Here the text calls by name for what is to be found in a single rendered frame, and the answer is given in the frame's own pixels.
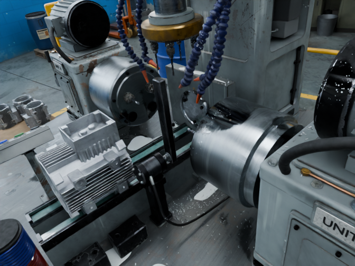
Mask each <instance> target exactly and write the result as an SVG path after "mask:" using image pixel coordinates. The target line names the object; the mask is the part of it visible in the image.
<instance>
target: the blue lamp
mask: <svg viewBox="0 0 355 266"><path fill-rule="evenodd" d="M34 253H35V244H34V242H33V241H32V239H31V238H30V236H29V235H28V234H27V232H26V230H25V229H24V227H23V226H22V232H21V235H20V237H19V238H18V239H17V241H16V243H15V244H14V245H13V246H12V247H11V248H10V249H8V250H7V251H6V252H4V253H2V254H0V266H26V265H27V264H28V263H29V262H30V261H31V260H32V258H33V256H34Z"/></svg>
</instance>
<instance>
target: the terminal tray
mask: <svg viewBox="0 0 355 266"><path fill-rule="evenodd" d="M95 112H98V113H95ZM108 121H111V122H108ZM64 126H65V128H63V127H64ZM59 130H60V133H61V136H62V138H63V140H64V142H66V143H68V144H69V145H70V147H71V148H72V149H73V150H74V151H75V152H76V153H77V155H78V158H79V160H80V161H81V162H84V163H86V162H87V160H91V157H92V158H95V156H96V155H97V156H99V153H102V154H103V153H104V151H108V148H109V149H112V146H113V147H115V142H117V141H119V140H120V137H119V132H118V129H117V125H116V122H115V121H114V120H112V119H111V118H109V117H108V116H107V115H105V114H104V113H102V112H101V111H99V110H96V111H94V112H92V113H90V114H88V115H85V116H83V117H81V118H79V119H76V120H74V121H72V122H70V123H67V124H65V125H63V126H61V127H59ZM74 137H77V139H74Z"/></svg>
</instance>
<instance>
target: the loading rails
mask: <svg viewBox="0 0 355 266"><path fill-rule="evenodd" d="M188 128H190V127H189V126H187V125H186V123H183V124H181V125H179V126H178V127H176V128H174V129H173V135H174V136H175V140H174V142H175V149H176V156H177V161H176V162H174V163H171V162H169V161H167V170H166V171H165V172H163V173H162V174H163V175H164V176H165V177H166V183H165V184H164V189H165V195H166V200H167V204H168V203H170V202H171V201H172V196H170V195H169V193H171V192H172V191H174V190H175V189H177V188H178V187H179V186H181V185H182V184H184V183H185V182H186V181H188V180H189V179H190V178H192V177H193V178H194V179H195V180H197V181H200V180H201V179H202V178H201V177H200V176H199V175H197V174H196V173H195V172H194V170H193V168H192V165H191V161H190V150H191V148H190V145H191V143H192V139H193V134H192V133H190V132H189V131H188ZM190 130H192V128H190ZM155 152H158V153H160V154H161V155H162V156H163V155H165V149H164V143H163V137H162V136H160V137H158V138H156V139H155V140H153V141H151V142H149V143H148V144H146V145H144V146H143V147H141V148H139V149H137V150H136V151H134V152H132V153H130V154H129V155H130V158H131V161H132V163H133V165H135V164H137V163H138V162H142V161H143V160H145V159H147V158H149V157H150V155H151V154H153V153H155ZM128 187H129V189H127V190H125V191H124V192H122V193H121V194H120V193H117V194H116V195H115V194H114V193H111V194H110V195H108V196H107V197H105V198H103V199H102V200H100V201H99V202H97V203H96V206H97V209H96V210H94V211H92V212H91V213H89V214H84V213H83V212H82V210H79V211H78V212H79V213H80V214H79V215H78V216H76V217H74V218H73V219H71V217H70V215H69V214H68V212H67V211H66V210H65V209H64V207H63V206H62V204H61V203H60V201H59V200H58V198H57V197H56V196H55V197H53V198H51V199H50V200H48V201H46V202H44V203H43V204H41V205H39V206H37V207H36V208H34V209H32V210H30V211H28V212H27V213H25V214H24V215H25V217H26V219H27V221H28V222H29V224H30V226H31V227H32V229H33V230H34V232H35V233H36V235H35V236H36V238H37V240H38V242H39V244H40V246H41V248H42V249H43V251H44V252H45V253H46V255H47V256H48V258H49V260H50V261H51V263H52V264H53V266H63V265H64V264H65V263H66V262H68V261H69V260H70V259H72V258H73V257H75V256H76V255H77V254H79V253H80V252H82V251H84V250H85V249H86V248H87V247H89V246H90V245H92V244H93V243H95V242H98V243H101V242H102V241H103V240H105V239H106V238H108V237H107V234H108V233H109V232H110V231H112V230H113V229H114V228H116V227H117V226H119V225H121V224H122V223H123V222H124V221H126V220H127V219H129V218H130V217H131V216H133V215H134V214H136V215H137V216H139V215H140V214H142V213H143V212H144V211H146V210H147V209H148V208H150V205H149V202H148V198H147V194H146V190H145V188H144V187H143V186H141V184H140V182H139V181H138V180H137V178H136V179H135V180H133V181H132V182H130V183H129V184H128Z"/></svg>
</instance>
